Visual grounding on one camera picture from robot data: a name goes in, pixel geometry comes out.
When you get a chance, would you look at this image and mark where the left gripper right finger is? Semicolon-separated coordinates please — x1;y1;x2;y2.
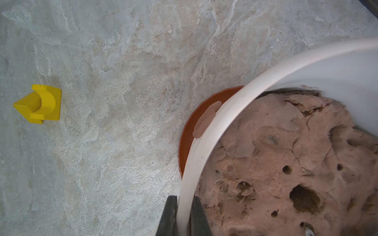
189;196;212;236

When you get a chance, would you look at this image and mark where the white ceramic pot with soil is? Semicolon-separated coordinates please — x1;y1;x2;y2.
176;38;378;236

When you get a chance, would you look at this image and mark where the yellow plastic block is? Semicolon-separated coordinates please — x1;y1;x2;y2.
13;85;62;124

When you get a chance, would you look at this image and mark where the terracotta saucer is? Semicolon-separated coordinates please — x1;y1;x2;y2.
178;86;243;177

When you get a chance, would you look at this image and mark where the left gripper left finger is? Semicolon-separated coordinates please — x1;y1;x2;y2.
155;195;178;236

